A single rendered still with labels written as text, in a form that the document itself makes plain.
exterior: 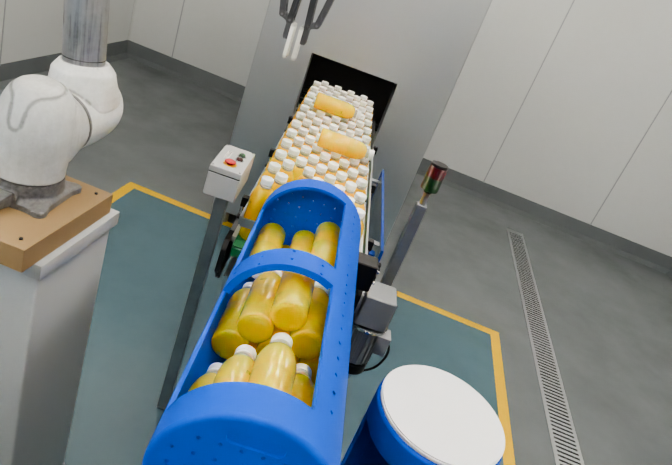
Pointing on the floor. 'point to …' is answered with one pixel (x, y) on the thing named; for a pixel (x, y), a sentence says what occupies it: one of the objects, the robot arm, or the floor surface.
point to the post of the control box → (193, 299)
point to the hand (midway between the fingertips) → (293, 41)
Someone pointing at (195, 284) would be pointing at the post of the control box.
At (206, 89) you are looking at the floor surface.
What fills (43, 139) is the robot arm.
